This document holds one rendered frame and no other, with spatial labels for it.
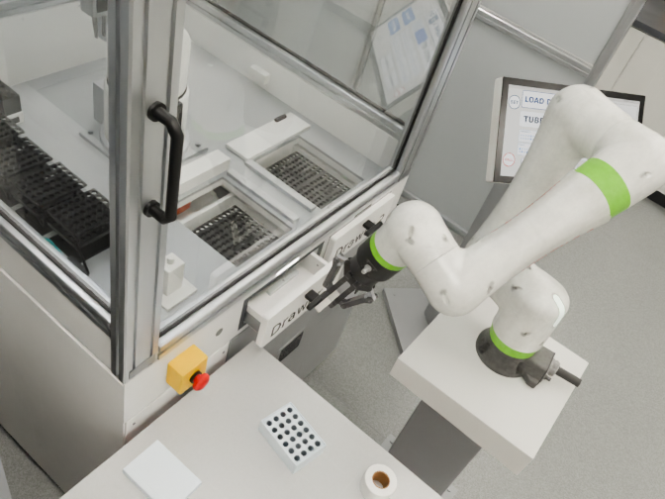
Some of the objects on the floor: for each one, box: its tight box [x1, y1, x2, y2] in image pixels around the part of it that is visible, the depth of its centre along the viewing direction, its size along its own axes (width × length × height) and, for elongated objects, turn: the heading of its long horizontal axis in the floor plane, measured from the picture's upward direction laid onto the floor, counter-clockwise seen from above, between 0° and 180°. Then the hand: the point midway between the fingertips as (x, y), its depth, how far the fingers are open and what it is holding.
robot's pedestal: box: [380, 400, 483, 499], centre depth 189 cm, size 30×30×76 cm
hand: (327, 301), depth 144 cm, fingers closed, pressing on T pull
